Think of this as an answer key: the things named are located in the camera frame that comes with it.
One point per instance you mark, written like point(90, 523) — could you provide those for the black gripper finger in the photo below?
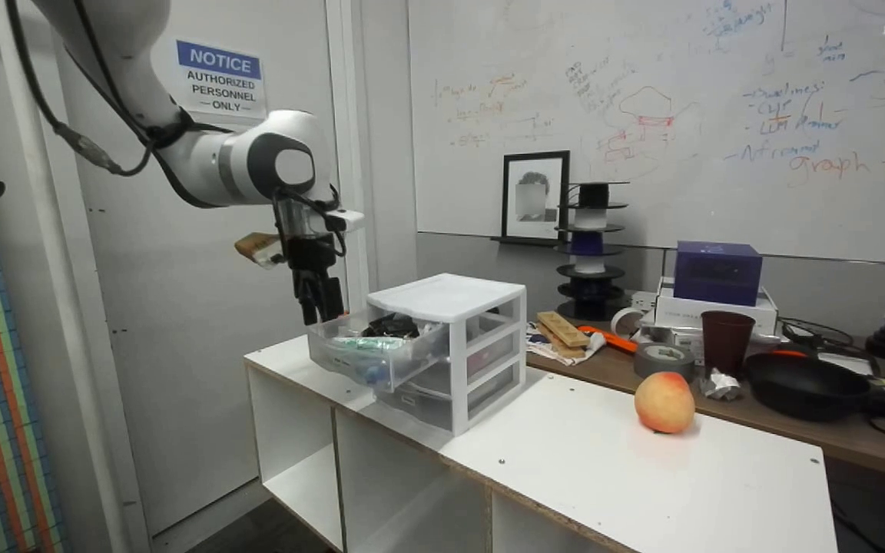
point(310, 300)
point(334, 294)

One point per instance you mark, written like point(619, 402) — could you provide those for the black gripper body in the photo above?
point(315, 253)

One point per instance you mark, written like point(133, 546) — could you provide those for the clear plastic drawer with clutter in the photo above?
point(359, 372)

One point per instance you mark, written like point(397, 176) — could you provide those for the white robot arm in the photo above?
point(238, 163)

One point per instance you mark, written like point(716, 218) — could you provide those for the black tangled clutter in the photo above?
point(391, 325)

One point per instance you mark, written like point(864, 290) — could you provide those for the blue white notice sign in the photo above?
point(215, 79)

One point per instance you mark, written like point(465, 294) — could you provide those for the black framed portrait picture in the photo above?
point(535, 195)

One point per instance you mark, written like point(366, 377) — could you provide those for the wooden block brush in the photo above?
point(564, 328)

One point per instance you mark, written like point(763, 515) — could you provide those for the white pvc pipe stand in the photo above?
point(61, 309)

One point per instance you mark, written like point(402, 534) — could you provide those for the stack of black spools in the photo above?
point(591, 271)

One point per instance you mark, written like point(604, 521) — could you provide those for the white cubby shelf table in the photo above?
point(583, 461)

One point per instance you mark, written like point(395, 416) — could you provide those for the grey tape roll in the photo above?
point(663, 360)

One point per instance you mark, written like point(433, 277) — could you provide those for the peach fruit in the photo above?
point(663, 402)

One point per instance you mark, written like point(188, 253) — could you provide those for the purple box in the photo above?
point(716, 271)

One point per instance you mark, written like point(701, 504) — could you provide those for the scribbled whiteboard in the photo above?
point(668, 102)

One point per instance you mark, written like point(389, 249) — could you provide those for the dark brown cup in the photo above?
point(725, 343)

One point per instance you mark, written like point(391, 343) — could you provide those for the white cardboard box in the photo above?
point(759, 310)

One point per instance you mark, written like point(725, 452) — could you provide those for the black frying pan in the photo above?
point(800, 387)

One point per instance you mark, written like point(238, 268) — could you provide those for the tan wrist camera box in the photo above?
point(257, 246)

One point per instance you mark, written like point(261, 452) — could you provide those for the white three-drawer organizer frame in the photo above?
point(453, 294)

